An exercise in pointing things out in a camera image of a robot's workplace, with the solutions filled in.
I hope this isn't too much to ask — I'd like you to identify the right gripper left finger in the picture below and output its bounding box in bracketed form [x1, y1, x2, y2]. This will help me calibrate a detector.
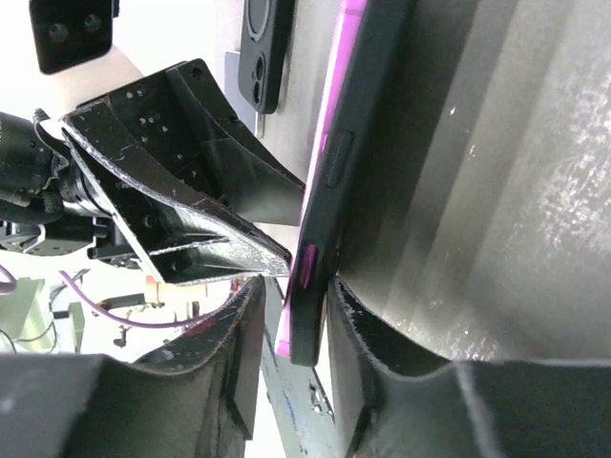
[1, 277, 265, 457]

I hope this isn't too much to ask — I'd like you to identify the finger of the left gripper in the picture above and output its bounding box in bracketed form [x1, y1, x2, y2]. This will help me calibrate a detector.
[165, 59, 305, 224]

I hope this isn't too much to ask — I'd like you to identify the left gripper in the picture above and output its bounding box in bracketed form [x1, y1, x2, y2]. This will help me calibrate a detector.
[1, 97, 291, 284]

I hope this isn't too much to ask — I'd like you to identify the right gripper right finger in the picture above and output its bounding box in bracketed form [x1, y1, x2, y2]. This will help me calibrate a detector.
[327, 279, 610, 457]

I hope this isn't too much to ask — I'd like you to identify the pink phone black screen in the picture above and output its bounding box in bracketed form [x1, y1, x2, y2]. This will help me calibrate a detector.
[275, 1, 368, 366]

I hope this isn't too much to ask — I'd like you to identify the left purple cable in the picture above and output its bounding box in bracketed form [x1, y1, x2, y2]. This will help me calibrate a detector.
[0, 264, 211, 331]

